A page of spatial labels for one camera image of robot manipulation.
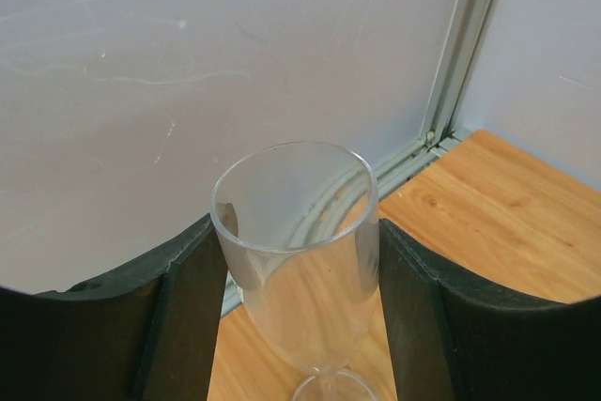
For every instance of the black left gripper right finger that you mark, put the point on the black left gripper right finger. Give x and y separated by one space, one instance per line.
455 335

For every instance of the clear wine glass front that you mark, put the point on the clear wine glass front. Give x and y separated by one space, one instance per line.
298 226

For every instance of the left aluminium frame post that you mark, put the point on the left aluminium frame post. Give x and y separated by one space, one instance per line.
462 39

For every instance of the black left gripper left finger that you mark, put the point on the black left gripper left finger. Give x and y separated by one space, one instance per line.
146 330

